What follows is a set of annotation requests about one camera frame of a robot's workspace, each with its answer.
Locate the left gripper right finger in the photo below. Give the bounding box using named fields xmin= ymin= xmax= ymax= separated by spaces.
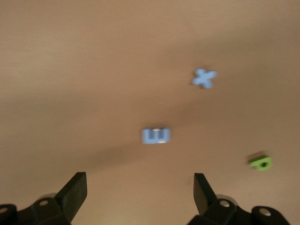
xmin=187 ymin=172 xmax=295 ymax=225

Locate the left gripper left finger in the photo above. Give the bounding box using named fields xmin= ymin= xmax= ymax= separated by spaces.
xmin=0 ymin=172 xmax=88 ymax=225

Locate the green letter p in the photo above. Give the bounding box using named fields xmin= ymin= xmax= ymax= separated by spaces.
xmin=247 ymin=154 xmax=273 ymax=171

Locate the blue letter m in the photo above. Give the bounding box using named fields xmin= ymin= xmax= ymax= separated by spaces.
xmin=142 ymin=127 xmax=172 ymax=145

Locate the blue letter x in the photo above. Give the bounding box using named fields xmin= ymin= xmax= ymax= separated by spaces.
xmin=191 ymin=68 xmax=218 ymax=89

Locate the brown table cover mat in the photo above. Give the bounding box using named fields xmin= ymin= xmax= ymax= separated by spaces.
xmin=0 ymin=0 xmax=300 ymax=225

